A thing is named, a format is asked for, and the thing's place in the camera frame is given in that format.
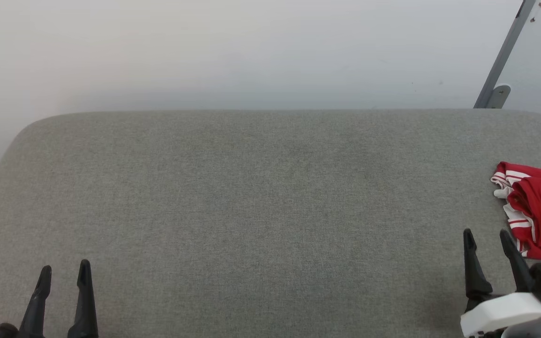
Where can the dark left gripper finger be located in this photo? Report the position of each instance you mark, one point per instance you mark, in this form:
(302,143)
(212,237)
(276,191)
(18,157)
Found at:
(84,310)
(35,314)

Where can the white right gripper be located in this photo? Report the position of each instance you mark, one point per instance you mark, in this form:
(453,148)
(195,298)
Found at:
(505,312)

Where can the grey metal bar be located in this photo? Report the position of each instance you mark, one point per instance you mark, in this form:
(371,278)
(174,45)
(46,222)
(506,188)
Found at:
(505,51)

